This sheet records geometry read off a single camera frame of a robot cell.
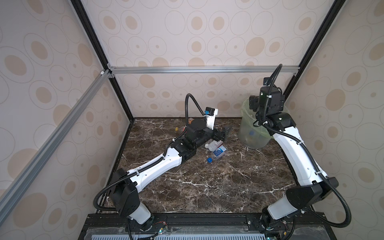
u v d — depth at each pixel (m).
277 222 0.68
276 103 0.50
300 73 0.92
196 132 0.52
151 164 0.46
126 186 0.42
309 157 0.43
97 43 0.79
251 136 0.94
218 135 0.62
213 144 0.98
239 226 0.73
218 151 0.94
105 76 0.85
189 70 0.91
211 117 0.61
